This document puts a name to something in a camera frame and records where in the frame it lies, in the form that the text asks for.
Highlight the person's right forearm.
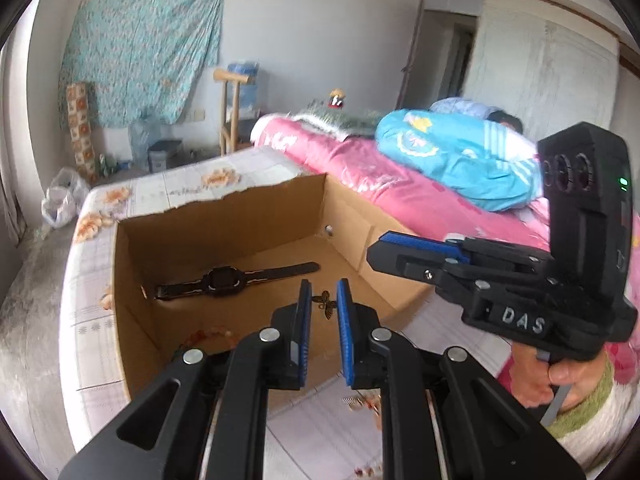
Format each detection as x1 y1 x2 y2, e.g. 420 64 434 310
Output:
542 350 640 471

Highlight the white wardrobe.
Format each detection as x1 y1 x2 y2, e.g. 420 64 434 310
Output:
462 0 621 141

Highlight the grey plastic bin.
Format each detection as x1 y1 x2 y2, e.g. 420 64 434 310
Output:
148 140 183 171

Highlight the grey fuzzy cloth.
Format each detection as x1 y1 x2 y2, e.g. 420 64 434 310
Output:
294 106 392 137

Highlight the orange bead bracelet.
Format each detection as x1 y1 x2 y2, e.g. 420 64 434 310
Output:
177 327 236 348

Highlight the small butterfly brooch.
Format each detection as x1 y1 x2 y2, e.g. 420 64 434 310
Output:
314 290 337 320

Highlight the teal floral wall cloth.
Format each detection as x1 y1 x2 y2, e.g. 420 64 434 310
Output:
59 0 224 128

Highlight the lilac cloth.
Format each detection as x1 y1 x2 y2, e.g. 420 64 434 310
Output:
430 97 501 118

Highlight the orange square patterned roll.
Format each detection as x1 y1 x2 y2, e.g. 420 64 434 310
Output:
66 81 98 183

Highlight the white plastic bag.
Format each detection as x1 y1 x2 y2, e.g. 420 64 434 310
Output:
41 167 91 229

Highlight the person's right hand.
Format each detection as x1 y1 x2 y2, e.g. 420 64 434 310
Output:
515 345 608 416

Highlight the blue water bottle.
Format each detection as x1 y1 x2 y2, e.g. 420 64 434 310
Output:
227 61 261 111

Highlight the pink floral blanket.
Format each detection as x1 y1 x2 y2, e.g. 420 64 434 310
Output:
250 112 640 401

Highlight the grey curtain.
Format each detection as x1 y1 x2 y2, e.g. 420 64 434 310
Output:
0 50 27 246

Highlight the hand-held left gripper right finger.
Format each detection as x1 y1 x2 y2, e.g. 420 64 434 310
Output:
336 278 587 480

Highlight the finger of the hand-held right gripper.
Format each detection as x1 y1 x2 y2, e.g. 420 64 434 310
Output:
381 231 472 264
366 240 452 287

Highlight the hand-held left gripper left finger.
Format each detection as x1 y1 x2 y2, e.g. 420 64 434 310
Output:
59 279 313 480

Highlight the wooden crutch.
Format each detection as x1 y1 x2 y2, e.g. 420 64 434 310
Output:
214 67 251 157

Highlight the pink strap digital watch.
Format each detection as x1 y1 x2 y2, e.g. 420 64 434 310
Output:
154 261 321 301

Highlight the wooden door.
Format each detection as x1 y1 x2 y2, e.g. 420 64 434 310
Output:
401 0 427 110

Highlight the brown cardboard box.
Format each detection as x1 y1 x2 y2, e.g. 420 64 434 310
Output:
114 172 436 401

